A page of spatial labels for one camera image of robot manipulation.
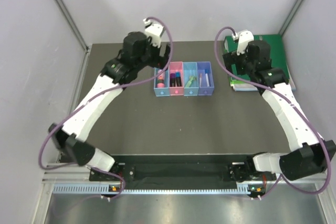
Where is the pink plastic bin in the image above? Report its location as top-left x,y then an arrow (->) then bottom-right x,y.
169,61 -> 184,96

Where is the pink lid pen jar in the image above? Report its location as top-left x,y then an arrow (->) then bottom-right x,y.
156,70 -> 165,88

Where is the sky blue plastic bin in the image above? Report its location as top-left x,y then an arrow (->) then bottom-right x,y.
153,68 -> 170,97

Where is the purple cap black highlighter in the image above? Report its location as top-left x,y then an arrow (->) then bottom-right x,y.
170,73 -> 176,87

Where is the blue cap black highlighter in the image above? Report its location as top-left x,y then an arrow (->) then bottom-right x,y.
175,72 -> 183,87

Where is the white marker blue cap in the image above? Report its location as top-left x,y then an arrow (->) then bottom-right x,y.
205,69 -> 210,87

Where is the light blue plastic bin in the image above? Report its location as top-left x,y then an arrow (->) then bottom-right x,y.
183,62 -> 199,96

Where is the white marker orange cap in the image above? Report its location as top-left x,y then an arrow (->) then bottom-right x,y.
199,73 -> 202,88

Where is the purple-blue plastic bin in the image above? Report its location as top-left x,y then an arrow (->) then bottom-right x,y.
197,61 -> 214,96

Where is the green glitter glue tube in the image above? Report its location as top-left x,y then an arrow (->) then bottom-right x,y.
185,76 -> 196,88

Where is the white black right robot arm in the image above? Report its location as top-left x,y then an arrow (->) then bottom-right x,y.
223,40 -> 335,180

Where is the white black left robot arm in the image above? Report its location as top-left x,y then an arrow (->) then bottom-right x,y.
49,31 -> 171,180

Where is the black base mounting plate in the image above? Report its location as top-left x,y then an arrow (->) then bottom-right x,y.
88,162 -> 276,183

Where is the green ring binder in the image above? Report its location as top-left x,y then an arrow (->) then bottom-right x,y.
224,34 -> 289,79

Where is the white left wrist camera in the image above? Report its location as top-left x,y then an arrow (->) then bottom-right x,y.
143,19 -> 165,48

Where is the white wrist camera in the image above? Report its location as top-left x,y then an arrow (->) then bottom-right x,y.
143,19 -> 165,48
231,30 -> 254,55

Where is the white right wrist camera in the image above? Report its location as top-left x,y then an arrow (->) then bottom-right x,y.
231,30 -> 254,55

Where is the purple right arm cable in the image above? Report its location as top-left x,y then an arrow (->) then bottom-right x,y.
214,26 -> 332,200

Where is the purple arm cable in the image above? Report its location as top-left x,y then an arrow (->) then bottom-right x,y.
214,26 -> 332,200
38,16 -> 174,200

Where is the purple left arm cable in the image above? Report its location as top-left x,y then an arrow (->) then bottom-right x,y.
38,16 -> 174,200

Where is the aluminium front rail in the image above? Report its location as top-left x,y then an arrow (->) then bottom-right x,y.
41,161 -> 329,183

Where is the white slotted cable duct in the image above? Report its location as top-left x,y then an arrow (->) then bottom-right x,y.
52,184 -> 263,195

